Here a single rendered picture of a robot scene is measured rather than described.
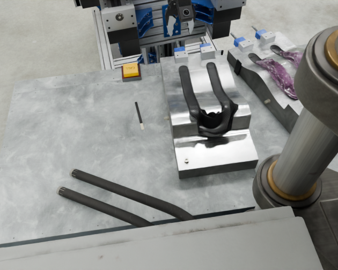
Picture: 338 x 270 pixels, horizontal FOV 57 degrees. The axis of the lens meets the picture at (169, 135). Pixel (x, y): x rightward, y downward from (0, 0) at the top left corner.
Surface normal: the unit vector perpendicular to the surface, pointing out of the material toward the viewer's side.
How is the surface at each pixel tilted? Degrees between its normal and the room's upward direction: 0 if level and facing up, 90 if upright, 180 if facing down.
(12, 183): 0
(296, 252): 0
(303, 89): 90
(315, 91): 90
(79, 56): 0
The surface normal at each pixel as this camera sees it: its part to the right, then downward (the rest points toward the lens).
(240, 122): 0.13, 0.75
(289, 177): -0.66, 0.63
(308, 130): -0.85, 0.46
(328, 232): -0.04, -0.57
